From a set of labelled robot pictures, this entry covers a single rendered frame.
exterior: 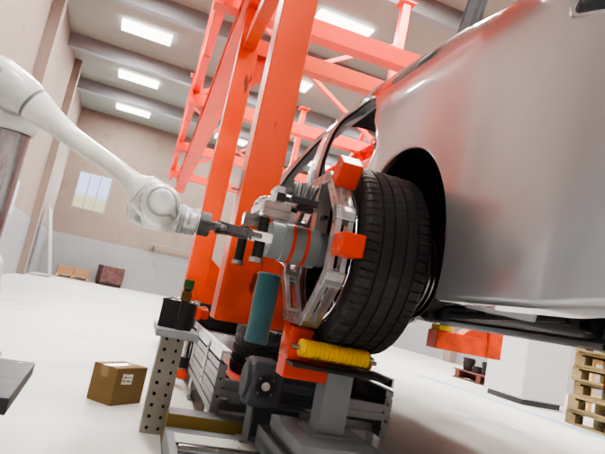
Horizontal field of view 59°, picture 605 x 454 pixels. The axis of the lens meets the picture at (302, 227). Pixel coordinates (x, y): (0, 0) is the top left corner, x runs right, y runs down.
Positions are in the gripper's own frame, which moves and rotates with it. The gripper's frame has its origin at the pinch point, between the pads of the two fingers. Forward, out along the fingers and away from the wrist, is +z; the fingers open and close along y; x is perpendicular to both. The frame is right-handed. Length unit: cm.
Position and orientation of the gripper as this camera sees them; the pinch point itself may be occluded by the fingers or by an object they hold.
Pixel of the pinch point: (260, 237)
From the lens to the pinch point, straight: 170.0
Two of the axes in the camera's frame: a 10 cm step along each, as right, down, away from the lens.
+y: 2.9, -0.8, -9.5
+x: 2.0, -9.7, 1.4
